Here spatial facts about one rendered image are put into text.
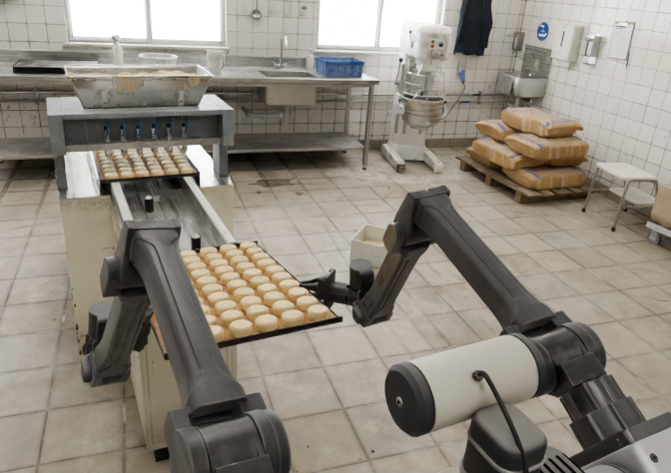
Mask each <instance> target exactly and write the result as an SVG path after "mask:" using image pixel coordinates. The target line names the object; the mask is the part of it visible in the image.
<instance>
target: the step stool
mask: <svg viewBox="0 0 671 473"><path fill-rule="evenodd" d="M596 167H597V168H596V171H595V174H594V177H593V180H592V183H591V186H590V189H589V192H588V195H587V198H586V201H585V204H584V207H583V208H582V212H584V213H585V211H586V207H587V204H588V201H589V198H590V195H591V192H592V191H610V192H612V193H613V194H615V195H617V196H619V197H621V201H620V204H619V207H618V211H617V214H616V217H615V220H614V224H613V227H612V228H611V231H612V232H615V229H616V224H617V221H618V218H619V214H620V211H621V209H624V210H623V212H627V210H628V209H652V208H653V205H654V202H655V198H656V195H657V192H658V182H657V177H655V176H653V175H650V174H648V173H646V172H644V171H642V170H640V169H638V168H636V167H633V166H631V165H629V164H627V163H596ZM599 168H600V169H602V170H604V171H606V172H608V173H610V174H612V175H614V176H616V177H618V178H619V179H621V180H623V181H624V188H609V189H593V186H594V183H595V180H596V177H597V174H598V171H599ZM626 181H627V183H626ZM631 182H652V183H655V198H653V197H651V196H649V195H647V194H645V193H643V192H641V191H639V190H638V189H635V188H628V186H629V184H630V183H631ZM626 201H628V202H629V203H631V204H633V205H635V206H626ZM623 202H624V207H622V205H623Z"/></svg>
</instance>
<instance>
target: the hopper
mask: <svg viewBox="0 0 671 473"><path fill-rule="evenodd" d="M64 69H65V73H66V77H67V79H68V80H69V82H70V83H71V85H72V87H73V89H74V91H75V93H76V95H77V97H78V99H79V101H80V103H81V105H82V107H83V108H84V109H107V108H143V107H179V106H199V105H200V103H201V100H202V98H203V96H204V94H205V92H206V90H207V88H208V86H209V84H210V82H211V80H212V78H213V76H214V75H212V74H211V73H209V72H208V71H206V70H205V69H203V68H202V67H200V66H199V65H64ZM125 69H126V70H125ZM162 70H163V71H167V72H173V71H175V70H179V71H183V72H184V73H187V74H189V75H191V76H155V75H157V74H158V73H157V72H159V71H162ZM102 71H104V72H102ZM121 72H128V73H131V74H132V76H117V74H120V73H121ZM146 72H148V74H152V75H153V76H136V75H141V74H144V73H146ZM136 73H137V74H136ZM103 75H104V76H103Z"/></svg>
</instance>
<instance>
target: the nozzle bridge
mask: <svg viewBox="0 0 671 473"><path fill-rule="evenodd" d="M46 103H47V117H48V124H49V132H50V139H51V147H52V154H53V159H54V167H55V175H56V182H57V190H58V191H63V190H68V184H67V176H66V168H65V160H64V155H67V153H74V152H92V151H109V150H127V149H144V148H162V147H180V146H196V145H213V170H214V171H215V172H216V173H217V174H218V176H219V177H227V176H228V146H233V145H234V109H233V108H231V107H230V106H229V105H228V104H226V103H225V102H224V101H222V100H221V99H220V98H218V97H217V96H216V95H204V96H203V98H202V100H201V103H200V105H199V106H179V107H143V108H107V109H84V108H83V107H82V105H81V103H80V101H79V99H78V97H62V98H46ZM186 116H188V126H187V138H186V139H182V131H181V129H182V128H181V127H182V123H185V125H186ZM156 117H157V118H158V121H157V140H152V133H151V129H152V124H155V125H156ZM171 117H173V126H172V139H171V140H168V139H167V129H166V128H167V123H170V124H171ZM124 118H126V124H125V134H126V142H121V139H120V130H121V128H120V126H121V125H124ZM140 118H142V125H141V136H142V138H141V139H142V140H141V141H137V140H136V139H137V138H136V125H137V124H139V125H140ZM107 119H109V136H110V142H109V143H105V142H104V126H107Z"/></svg>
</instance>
